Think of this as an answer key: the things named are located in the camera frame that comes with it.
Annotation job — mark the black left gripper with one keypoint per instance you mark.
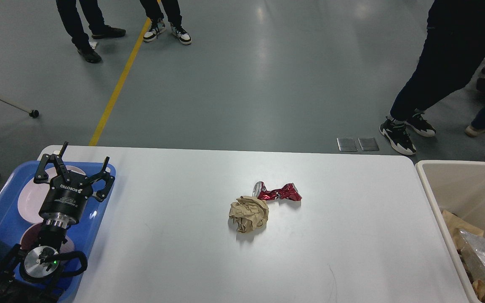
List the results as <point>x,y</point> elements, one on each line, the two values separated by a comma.
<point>58,189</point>

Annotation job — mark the aluminium foil tray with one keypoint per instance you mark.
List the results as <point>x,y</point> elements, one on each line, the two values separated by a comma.
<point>473,254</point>

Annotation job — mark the pink plate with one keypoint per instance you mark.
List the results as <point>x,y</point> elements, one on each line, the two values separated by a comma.
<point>32,197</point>

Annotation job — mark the brown paper bag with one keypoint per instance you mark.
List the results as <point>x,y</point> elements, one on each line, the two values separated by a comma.
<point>454,224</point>

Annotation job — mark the pink mug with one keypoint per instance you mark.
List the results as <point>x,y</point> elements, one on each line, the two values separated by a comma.
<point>29,239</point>

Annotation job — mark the brown paper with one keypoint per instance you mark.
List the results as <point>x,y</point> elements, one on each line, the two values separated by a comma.
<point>479,289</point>

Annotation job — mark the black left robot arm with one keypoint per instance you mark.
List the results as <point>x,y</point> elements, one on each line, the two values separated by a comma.
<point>31,276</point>

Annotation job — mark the beige plastic bin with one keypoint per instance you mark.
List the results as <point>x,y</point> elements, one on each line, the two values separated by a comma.
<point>458,187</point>

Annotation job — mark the person in dark trousers left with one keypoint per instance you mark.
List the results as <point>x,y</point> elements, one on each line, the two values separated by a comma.
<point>73,25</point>

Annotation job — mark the crumpled brown paper ball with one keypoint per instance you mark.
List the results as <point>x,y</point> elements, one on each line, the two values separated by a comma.
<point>249,214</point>

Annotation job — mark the metal floor plate right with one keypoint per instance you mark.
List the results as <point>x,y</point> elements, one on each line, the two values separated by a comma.
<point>368,144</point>

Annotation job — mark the metal floor plate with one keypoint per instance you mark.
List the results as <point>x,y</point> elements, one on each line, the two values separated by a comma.
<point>347,145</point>
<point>368,144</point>

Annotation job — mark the metal floor plate left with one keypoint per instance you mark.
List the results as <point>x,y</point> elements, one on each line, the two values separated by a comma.
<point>347,145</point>

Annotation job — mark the crushed red can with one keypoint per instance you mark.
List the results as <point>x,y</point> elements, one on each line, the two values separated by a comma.
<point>288,191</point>

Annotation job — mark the person in dark clothes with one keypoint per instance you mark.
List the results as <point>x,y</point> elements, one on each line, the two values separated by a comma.
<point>453,50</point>

